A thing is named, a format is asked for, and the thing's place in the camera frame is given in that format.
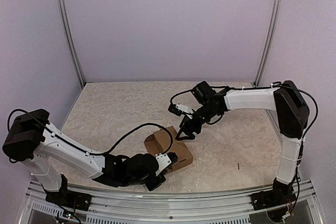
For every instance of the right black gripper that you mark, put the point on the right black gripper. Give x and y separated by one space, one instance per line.
187 123

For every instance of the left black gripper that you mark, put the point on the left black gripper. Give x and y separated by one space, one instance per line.
154 185

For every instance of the brown cardboard paper box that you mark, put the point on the brown cardboard paper box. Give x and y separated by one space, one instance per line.
159 141

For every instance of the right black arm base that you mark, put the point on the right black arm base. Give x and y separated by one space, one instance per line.
272 198

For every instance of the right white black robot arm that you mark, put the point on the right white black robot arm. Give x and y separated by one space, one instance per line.
284 99

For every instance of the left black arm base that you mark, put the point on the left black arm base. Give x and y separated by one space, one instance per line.
70 199

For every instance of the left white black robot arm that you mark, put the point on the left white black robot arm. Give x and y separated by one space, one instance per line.
32 139

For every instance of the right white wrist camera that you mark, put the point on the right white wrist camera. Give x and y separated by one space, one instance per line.
179 109

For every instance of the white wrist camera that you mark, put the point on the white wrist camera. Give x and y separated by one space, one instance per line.
179 109
165 161

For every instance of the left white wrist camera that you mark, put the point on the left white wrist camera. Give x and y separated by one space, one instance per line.
165 161

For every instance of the front aluminium frame rail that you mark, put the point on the front aluminium frame rail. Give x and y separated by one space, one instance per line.
115 206

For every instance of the right aluminium frame post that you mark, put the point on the right aluminium frame post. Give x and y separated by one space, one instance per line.
268 41

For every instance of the aluminium frame post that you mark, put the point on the aluminium frame post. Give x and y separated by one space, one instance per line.
268 41
70 42

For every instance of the left aluminium frame post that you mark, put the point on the left aluminium frame post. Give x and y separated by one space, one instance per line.
70 42

